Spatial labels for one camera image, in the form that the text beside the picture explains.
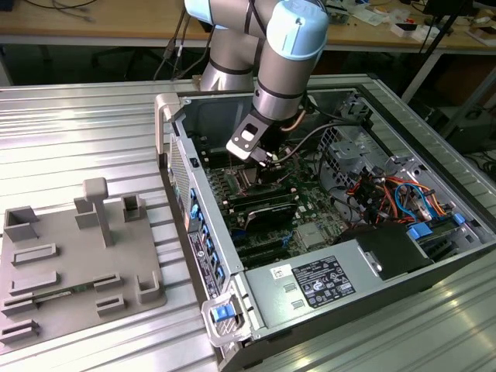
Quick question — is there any black RAM slot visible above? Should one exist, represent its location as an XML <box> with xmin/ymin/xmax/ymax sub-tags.
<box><xmin>223</xmin><ymin>186</ymin><xmax>296</xmax><ymax>205</ymax></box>
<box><xmin>229</xmin><ymin>195</ymin><xmax>301</xmax><ymax>214</ymax></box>
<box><xmin>205</xmin><ymin>149</ymin><xmax>233</xmax><ymax>164</ymax></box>
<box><xmin>208</xmin><ymin>157</ymin><xmax>241</xmax><ymax>171</ymax></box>

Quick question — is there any CPU socket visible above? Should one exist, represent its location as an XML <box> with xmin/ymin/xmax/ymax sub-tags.
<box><xmin>232</xmin><ymin>165</ymin><xmax>264</xmax><ymax>195</ymax></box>

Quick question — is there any black expansion slot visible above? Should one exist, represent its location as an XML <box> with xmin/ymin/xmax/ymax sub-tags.
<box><xmin>236</xmin><ymin>238</ymin><xmax>288</xmax><ymax>259</ymax></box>
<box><xmin>239</xmin><ymin>250</ymin><xmax>291</xmax><ymax>269</ymax></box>

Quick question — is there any grey open PC case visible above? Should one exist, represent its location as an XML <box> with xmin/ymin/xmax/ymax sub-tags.
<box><xmin>153</xmin><ymin>83</ymin><xmax>496</xmax><ymax>372</ymax></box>

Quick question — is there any silver drive cage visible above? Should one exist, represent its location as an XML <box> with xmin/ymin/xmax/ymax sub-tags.
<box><xmin>317</xmin><ymin>118</ymin><xmax>392</xmax><ymax>202</ymax></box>

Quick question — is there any green motherboard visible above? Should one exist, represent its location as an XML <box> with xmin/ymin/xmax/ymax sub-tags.
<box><xmin>201</xmin><ymin>135</ymin><xmax>369</xmax><ymax>272</ymax></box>

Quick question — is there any black graphics card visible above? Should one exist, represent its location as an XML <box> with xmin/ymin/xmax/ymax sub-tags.
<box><xmin>243</xmin><ymin>201</ymin><xmax>299</xmax><ymax>233</ymax></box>

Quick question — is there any silver chipset heatsink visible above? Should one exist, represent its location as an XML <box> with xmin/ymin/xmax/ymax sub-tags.
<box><xmin>296</xmin><ymin>222</ymin><xmax>325</xmax><ymax>249</ymax></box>

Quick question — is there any black air shroud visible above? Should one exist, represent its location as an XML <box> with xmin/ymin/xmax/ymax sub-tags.
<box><xmin>332</xmin><ymin>222</ymin><xmax>435</xmax><ymax>282</ymax></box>

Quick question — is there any grey power supply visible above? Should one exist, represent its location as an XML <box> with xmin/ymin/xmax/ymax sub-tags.
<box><xmin>242</xmin><ymin>239</ymin><xmax>384</xmax><ymax>330</ymax></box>

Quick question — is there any blue disk carrier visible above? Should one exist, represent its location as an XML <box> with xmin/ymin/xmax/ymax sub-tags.
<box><xmin>406</xmin><ymin>222</ymin><xmax>434</xmax><ymax>242</ymax></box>

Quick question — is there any small white box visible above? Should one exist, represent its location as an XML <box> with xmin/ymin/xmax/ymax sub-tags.
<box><xmin>390</xmin><ymin>22</ymin><xmax>425</xmax><ymax>40</ymax></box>

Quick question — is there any black slanted pole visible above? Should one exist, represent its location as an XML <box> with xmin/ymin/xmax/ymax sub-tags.
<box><xmin>401</xmin><ymin>0</ymin><xmax>462</xmax><ymax>100</ymax></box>

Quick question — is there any wooden desk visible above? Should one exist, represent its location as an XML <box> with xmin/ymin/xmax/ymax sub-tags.
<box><xmin>0</xmin><ymin>0</ymin><xmax>496</xmax><ymax>53</ymax></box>

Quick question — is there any grey parts rack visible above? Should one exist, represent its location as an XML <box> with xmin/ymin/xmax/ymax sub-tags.
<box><xmin>0</xmin><ymin>177</ymin><xmax>168</xmax><ymax>352</ymax></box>

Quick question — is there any green RAM stick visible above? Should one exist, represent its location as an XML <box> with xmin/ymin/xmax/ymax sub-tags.
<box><xmin>33</xmin><ymin>284</ymin><xmax>96</xmax><ymax>302</ymax></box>

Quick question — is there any grey camera bracket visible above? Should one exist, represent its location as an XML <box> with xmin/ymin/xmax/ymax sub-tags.
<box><xmin>226</xmin><ymin>109</ymin><xmax>274</xmax><ymax>161</ymax></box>

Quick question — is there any blue wire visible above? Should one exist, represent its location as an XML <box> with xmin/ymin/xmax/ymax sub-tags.
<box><xmin>394</xmin><ymin>181</ymin><xmax>433</xmax><ymax>222</ymax></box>

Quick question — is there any orange wire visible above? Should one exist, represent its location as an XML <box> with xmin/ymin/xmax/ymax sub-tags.
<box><xmin>381</xmin><ymin>176</ymin><xmax>453</xmax><ymax>216</ymax></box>

